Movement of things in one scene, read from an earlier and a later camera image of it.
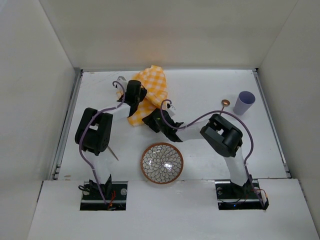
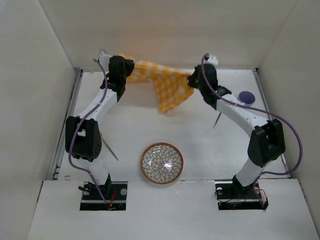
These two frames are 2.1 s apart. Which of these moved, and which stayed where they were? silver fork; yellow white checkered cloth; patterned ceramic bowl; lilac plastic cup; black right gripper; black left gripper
Moved: yellow white checkered cloth; black right gripper; black left gripper
Stayed: silver fork; patterned ceramic bowl; lilac plastic cup
